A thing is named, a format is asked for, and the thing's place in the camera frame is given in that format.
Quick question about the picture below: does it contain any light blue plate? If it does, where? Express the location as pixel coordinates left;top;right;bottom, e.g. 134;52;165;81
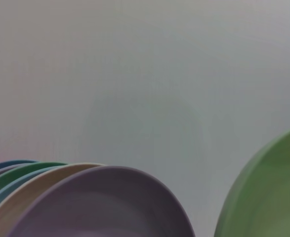
0;165;62;218

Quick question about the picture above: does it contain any lilac plate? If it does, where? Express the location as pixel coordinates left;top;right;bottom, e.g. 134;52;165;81
10;165;196;237

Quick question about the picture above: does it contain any teal blue plate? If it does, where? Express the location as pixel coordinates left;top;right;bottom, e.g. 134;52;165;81
0;159;40;174

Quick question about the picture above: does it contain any dark green plate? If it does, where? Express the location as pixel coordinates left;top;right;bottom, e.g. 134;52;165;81
0;161;69;198

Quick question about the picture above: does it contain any light green plate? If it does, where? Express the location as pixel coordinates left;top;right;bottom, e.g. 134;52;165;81
213;126;290;237

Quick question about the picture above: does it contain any beige plate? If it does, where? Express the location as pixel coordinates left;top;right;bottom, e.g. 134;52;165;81
0;162;109;233

